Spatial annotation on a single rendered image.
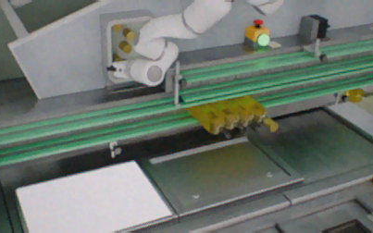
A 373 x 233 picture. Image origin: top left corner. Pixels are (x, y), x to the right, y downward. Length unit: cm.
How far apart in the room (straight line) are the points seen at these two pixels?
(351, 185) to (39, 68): 113
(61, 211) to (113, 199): 16
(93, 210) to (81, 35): 60
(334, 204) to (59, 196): 88
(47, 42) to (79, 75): 17
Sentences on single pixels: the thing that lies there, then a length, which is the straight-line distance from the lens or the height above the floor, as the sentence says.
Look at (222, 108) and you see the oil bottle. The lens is 178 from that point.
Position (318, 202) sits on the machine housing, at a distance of 169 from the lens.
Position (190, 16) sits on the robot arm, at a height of 119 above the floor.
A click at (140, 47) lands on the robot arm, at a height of 108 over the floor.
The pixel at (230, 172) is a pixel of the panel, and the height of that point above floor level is 118.
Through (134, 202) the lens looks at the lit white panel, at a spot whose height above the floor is 120.
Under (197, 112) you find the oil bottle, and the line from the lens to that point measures 179.
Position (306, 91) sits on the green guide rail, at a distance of 213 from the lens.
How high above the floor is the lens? 235
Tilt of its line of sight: 51 degrees down
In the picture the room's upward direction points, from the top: 135 degrees clockwise
